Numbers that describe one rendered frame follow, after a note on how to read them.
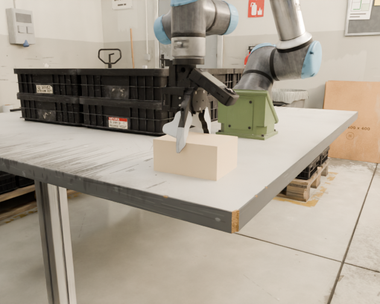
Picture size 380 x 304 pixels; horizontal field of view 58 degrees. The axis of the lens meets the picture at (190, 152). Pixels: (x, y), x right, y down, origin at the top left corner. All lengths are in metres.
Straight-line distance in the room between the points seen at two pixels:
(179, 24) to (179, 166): 0.30
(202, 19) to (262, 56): 0.53
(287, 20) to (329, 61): 3.05
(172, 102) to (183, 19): 0.18
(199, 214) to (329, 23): 3.75
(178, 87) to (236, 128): 0.45
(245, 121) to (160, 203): 0.60
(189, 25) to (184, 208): 0.38
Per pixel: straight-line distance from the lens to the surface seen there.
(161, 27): 0.94
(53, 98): 1.53
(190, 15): 0.76
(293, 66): 1.21
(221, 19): 0.84
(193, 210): 0.62
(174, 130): 0.75
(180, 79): 0.79
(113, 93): 1.29
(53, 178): 0.88
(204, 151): 0.73
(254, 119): 1.17
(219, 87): 0.74
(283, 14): 1.17
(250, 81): 1.20
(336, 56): 4.20
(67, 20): 5.49
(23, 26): 4.88
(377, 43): 4.16
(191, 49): 0.76
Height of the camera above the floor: 0.93
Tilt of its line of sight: 14 degrees down
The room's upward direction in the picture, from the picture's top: straight up
